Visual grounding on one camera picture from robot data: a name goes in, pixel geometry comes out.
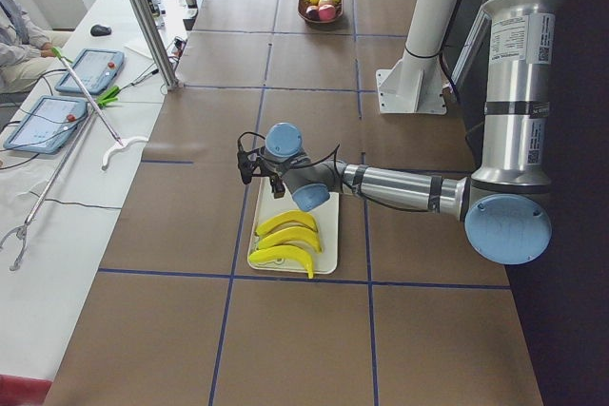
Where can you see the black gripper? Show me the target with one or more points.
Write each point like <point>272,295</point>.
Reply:
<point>276,183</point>

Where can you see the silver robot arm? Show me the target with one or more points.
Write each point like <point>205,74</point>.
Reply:
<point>502,204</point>

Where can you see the woven wicker basket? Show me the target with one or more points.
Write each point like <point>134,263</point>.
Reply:
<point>302,6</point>

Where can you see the pink red apple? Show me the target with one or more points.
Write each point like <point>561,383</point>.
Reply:
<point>327,13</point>

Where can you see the white bear tray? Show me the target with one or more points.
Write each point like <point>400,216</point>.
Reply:
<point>327,218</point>

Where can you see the blue teach pendant far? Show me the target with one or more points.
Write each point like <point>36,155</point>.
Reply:
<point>97,68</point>

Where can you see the blue teach pendant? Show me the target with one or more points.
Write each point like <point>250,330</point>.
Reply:
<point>97,68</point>
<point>48,124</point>

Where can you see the black computer mouse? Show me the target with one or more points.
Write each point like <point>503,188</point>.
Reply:
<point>98,30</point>

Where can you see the blue teach pendant near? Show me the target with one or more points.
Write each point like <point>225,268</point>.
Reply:
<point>48,124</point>

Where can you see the long reacher grabber tool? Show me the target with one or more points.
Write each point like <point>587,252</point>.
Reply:
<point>119,142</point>

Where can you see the person in white coat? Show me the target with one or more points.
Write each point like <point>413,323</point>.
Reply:
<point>26,49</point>

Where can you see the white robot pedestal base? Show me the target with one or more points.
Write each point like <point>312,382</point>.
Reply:
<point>414,84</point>

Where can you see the aluminium frame post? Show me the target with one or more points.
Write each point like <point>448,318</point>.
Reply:
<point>154,42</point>

